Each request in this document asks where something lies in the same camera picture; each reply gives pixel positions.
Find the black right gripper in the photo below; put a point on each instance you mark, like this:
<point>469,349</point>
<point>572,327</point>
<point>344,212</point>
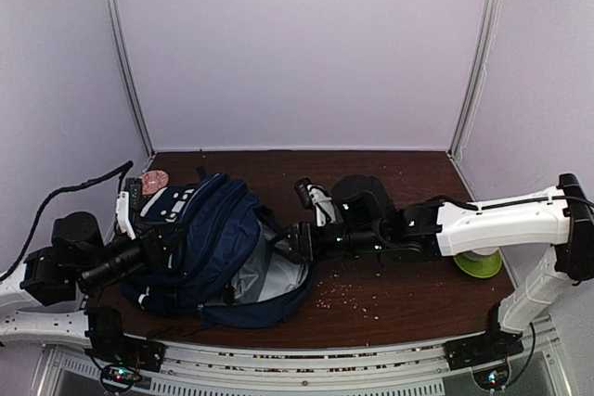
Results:
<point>297,233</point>

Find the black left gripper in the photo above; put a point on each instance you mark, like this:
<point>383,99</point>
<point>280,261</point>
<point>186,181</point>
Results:
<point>152,249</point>

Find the navy blue student backpack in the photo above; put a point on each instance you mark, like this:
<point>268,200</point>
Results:
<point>226,267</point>

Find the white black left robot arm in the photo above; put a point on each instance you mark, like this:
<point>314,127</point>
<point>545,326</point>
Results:
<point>78,261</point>

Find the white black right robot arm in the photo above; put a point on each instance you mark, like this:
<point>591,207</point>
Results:
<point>357,216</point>

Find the red white patterned bowl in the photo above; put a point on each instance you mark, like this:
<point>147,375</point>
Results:
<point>153,181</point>

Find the lime green plate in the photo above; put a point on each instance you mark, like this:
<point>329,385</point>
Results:
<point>478,265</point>

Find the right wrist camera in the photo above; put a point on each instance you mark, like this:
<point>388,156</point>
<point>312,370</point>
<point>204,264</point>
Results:
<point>317,199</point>

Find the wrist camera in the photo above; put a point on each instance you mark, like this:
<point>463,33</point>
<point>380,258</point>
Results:
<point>129,203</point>
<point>317,199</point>

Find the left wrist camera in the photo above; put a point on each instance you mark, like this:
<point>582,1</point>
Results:
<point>129,203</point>

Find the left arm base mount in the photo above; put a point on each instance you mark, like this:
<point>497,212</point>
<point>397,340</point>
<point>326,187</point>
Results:
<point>119,358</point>

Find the aluminium front rail frame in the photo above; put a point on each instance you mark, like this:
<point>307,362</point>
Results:
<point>428,367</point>

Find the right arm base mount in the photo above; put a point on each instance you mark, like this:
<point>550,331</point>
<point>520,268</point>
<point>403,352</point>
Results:
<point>488,355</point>

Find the right aluminium corner post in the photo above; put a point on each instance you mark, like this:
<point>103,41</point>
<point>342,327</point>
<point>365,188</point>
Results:
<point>475,84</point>

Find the aluminium corner post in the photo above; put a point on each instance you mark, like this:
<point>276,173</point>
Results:
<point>127,75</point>
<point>475,84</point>

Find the left aluminium corner post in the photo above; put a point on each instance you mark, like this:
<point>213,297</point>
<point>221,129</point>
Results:
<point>127,75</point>

